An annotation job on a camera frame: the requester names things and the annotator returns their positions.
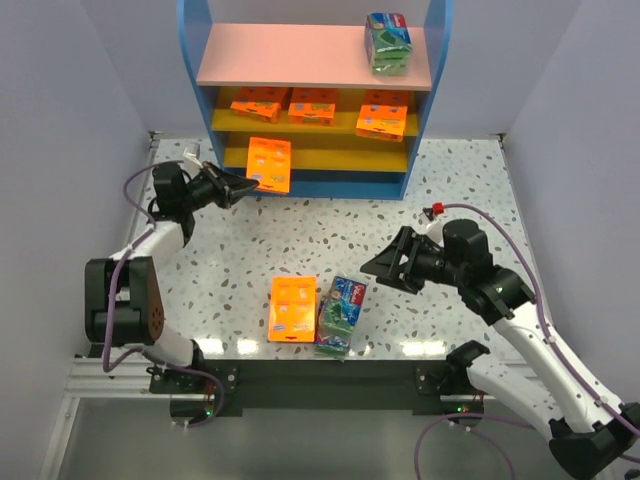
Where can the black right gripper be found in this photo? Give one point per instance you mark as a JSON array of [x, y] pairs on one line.
[[404, 260]]

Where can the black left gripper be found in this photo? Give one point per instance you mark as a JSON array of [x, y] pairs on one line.
[[218, 183]]

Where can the orange sponge box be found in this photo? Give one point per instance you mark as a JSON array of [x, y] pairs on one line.
[[261, 103], [269, 163], [313, 106], [292, 310], [383, 115]]

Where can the green sponge pack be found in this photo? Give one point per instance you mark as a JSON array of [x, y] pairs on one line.
[[339, 313], [388, 44], [330, 348]]

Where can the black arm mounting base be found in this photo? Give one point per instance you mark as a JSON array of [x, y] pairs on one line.
[[429, 387]]

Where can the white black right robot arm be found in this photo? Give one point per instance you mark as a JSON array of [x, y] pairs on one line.
[[586, 425]]

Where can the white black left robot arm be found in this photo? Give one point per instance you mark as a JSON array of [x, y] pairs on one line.
[[123, 305]]

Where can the blue shelf unit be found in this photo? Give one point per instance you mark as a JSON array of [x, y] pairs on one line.
[[327, 161]]

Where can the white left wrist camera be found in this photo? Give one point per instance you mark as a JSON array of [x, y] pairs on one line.
[[192, 154]]

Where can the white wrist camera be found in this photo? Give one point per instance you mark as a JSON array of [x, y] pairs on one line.
[[434, 220], [192, 154]]

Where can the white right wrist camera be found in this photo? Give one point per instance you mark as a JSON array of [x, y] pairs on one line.
[[434, 220]]

